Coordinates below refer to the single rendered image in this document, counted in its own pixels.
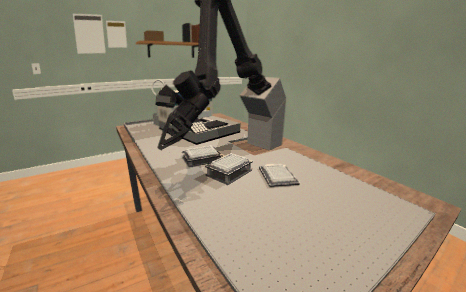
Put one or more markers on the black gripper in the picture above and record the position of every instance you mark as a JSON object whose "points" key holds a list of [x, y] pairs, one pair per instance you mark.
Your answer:
{"points": [[180, 125]]}

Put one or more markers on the white well plate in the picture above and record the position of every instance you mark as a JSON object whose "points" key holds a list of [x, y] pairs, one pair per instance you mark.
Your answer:
{"points": [[229, 161], [278, 172], [201, 151]]}

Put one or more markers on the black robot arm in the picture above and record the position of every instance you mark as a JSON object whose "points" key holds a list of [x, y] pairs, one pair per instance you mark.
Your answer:
{"points": [[206, 64]]}

